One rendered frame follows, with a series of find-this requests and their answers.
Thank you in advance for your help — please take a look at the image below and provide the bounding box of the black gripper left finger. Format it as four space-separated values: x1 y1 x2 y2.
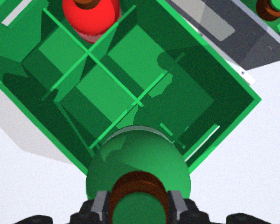
13 191 111 224

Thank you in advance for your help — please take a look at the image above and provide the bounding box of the green crate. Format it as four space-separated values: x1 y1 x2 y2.
0 0 262 176

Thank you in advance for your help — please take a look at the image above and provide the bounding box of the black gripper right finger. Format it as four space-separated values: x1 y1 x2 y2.
167 190 272 224

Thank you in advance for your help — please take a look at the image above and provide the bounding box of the red bottle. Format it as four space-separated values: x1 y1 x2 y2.
62 0 122 44

